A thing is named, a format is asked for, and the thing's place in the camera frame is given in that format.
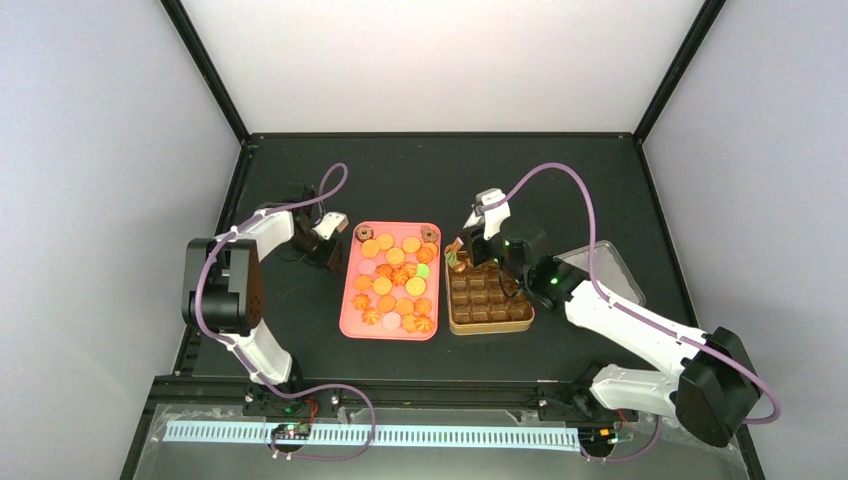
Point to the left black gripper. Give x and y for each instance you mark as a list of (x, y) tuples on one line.
[(328, 256)]

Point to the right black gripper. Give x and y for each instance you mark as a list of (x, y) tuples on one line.
[(470, 237)]

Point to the gold cookie tin box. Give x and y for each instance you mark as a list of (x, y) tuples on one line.
[(479, 300)]

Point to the pink round cookie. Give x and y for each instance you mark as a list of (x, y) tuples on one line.
[(391, 320), (366, 266)]

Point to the green round cookie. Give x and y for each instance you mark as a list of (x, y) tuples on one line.
[(422, 271)]

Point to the pink plastic tray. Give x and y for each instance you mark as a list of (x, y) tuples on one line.
[(396, 248)]

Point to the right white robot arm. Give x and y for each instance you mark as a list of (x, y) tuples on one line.
[(704, 380)]

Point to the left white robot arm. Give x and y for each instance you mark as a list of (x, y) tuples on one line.
[(223, 294)]

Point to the chocolate donut cookie left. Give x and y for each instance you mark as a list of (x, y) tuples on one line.
[(364, 233)]

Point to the chocolate donut cookie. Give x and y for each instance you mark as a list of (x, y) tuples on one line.
[(429, 234), (364, 233)]

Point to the chocolate donut cookie right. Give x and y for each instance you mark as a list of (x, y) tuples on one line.
[(429, 234)]

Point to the large round sugar cookie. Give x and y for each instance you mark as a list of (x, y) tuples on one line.
[(416, 286)]

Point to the orange swirl cookie bottom left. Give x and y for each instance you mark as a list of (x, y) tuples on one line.
[(371, 316)]

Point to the orange swirl cookie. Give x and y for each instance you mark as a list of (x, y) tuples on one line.
[(424, 324), (371, 316)]

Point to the orange swirl cookie bottom right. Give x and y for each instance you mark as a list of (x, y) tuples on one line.
[(424, 324)]

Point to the clear plastic tin lid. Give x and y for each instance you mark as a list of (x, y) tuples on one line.
[(610, 268)]

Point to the left circuit board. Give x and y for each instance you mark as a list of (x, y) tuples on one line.
[(291, 432)]

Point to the circuit board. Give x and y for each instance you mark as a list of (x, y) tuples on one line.
[(598, 436), (291, 432)]

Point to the clear plastic sheet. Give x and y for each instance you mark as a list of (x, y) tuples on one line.
[(673, 456)]

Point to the right circuit board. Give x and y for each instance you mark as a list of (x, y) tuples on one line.
[(598, 436)]

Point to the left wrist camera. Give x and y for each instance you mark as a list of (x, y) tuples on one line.
[(330, 224)]

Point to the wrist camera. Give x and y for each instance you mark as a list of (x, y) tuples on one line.
[(489, 211), (330, 224)]

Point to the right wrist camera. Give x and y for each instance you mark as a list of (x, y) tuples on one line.
[(489, 211)]

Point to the white slotted cable rail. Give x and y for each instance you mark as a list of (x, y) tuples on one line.
[(371, 435)]

